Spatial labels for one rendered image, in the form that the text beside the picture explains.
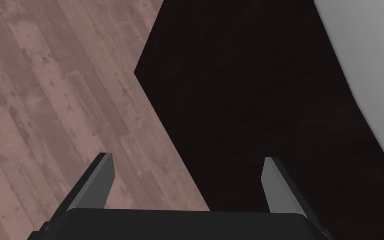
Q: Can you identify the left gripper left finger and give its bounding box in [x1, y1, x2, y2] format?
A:
[50, 152, 116, 223]

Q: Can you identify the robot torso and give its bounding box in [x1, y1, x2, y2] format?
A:
[313, 0, 384, 191]

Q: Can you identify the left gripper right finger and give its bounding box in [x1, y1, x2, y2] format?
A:
[260, 157, 323, 228]

